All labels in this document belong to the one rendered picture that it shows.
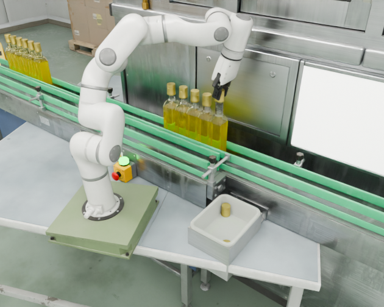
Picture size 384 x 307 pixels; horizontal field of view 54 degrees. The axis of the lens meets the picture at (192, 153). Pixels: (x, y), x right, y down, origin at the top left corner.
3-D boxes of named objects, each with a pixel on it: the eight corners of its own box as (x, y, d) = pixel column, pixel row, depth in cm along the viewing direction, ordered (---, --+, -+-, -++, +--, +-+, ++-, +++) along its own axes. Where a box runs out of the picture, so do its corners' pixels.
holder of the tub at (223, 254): (267, 220, 143) (269, 204, 139) (228, 266, 124) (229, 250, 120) (228, 203, 151) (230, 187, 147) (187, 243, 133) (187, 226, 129)
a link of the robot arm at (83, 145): (91, 162, 137) (81, 123, 128) (120, 170, 132) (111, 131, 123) (72, 176, 130) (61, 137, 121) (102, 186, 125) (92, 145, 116)
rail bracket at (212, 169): (230, 172, 146) (232, 145, 139) (205, 194, 135) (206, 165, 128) (224, 170, 148) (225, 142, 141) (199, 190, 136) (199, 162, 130)
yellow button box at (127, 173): (136, 176, 167) (135, 162, 163) (124, 184, 162) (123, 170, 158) (125, 170, 170) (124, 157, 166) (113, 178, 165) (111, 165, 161)
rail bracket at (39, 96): (47, 111, 194) (42, 86, 187) (35, 116, 189) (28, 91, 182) (42, 108, 196) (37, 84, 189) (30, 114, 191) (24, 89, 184)
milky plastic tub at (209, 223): (261, 228, 139) (263, 209, 134) (228, 265, 124) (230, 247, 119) (221, 209, 148) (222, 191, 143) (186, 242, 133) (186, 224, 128)
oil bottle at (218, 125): (226, 160, 154) (228, 114, 143) (218, 166, 150) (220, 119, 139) (214, 156, 157) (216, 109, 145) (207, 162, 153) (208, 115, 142)
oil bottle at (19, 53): (37, 85, 222) (25, 37, 207) (28, 88, 218) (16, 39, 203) (32, 83, 225) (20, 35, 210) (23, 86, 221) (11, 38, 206)
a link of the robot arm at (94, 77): (75, 86, 115) (80, 38, 113) (86, 86, 128) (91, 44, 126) (119, 93, 116) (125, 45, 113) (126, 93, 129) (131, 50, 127)
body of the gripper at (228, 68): (231, 43, 131) (223, 71, 139) (215, 50, 124) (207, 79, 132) (249, 52, 129) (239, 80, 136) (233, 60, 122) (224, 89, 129)
